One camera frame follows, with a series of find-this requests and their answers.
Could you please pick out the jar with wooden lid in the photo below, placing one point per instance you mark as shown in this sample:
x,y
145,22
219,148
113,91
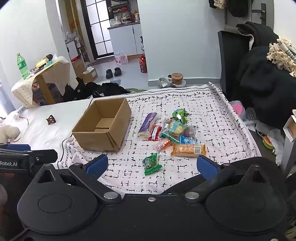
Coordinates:
x,y
177,80

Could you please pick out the patterned white cloth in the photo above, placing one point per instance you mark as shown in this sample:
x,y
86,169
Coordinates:
x,y
219,128

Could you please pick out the glass jar on floor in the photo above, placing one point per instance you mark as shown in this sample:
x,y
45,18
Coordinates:
x,y
164,82

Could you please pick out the brown hair claw clip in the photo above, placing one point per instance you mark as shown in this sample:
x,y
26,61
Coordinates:
x,y
51,120

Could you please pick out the black slipper right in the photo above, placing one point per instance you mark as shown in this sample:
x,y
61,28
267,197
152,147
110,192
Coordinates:
x,y
117,72

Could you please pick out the black slipper left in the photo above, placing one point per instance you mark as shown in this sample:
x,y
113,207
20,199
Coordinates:
x,y
109,74

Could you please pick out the blue snack packet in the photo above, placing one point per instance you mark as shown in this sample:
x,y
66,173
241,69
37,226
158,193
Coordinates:
x,y
188,140

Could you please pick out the dark round snack packet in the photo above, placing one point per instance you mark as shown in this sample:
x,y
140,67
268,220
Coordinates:
x,y
190,131

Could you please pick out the black clothes pile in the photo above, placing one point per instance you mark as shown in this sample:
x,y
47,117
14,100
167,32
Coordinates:
x,y
260,83

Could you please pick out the green soda bottle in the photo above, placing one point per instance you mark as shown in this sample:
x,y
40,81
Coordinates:
x,y
22,66

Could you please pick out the green candy packet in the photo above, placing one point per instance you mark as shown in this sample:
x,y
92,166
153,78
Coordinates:
x,y
180,115

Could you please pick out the table with dotted cloth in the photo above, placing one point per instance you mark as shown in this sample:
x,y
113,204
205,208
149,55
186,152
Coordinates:
x,y
57,73

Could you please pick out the white kitchen cabinet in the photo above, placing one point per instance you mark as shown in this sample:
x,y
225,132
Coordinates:
x,y
127,39

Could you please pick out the red oil bottle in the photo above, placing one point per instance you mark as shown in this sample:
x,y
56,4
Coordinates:
x,y
143,63

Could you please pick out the small green snack packet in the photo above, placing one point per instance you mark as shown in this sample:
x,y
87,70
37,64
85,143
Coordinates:
x,y
151,164

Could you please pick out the black bag on floor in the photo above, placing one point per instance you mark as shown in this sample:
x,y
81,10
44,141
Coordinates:
x,y
109,89

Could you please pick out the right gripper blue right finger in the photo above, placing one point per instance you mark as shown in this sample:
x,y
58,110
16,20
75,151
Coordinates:
x,y
216,175

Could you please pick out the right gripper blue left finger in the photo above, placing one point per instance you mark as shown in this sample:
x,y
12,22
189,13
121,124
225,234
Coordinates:
x,y
87,175

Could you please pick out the brown cardboard box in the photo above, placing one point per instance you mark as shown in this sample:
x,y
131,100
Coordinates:
x,y
103,125

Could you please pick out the small orange snack packet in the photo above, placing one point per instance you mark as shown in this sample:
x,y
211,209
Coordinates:
x,y
162,144

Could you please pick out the red white snack packet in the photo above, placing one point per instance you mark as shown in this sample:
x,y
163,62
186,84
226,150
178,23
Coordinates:
x,y
155,134

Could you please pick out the black slipper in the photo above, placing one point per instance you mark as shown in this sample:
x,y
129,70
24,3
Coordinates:
x,y
117,72
109,74

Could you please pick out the pink plastic bag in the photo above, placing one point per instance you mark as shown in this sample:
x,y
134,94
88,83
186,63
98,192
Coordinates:
x,y
121,58

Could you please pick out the clear packet with crackers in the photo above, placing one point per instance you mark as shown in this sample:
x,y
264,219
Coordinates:
x,y
173,131

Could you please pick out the cardboard box with tissues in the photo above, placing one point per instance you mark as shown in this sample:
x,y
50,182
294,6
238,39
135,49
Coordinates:
x,y
89,75

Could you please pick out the orange bread packet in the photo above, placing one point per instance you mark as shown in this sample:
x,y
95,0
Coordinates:
x,y
188,150

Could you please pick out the purple snack bar packet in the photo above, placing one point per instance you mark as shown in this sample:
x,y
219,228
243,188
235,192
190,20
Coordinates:
x,y
147,126

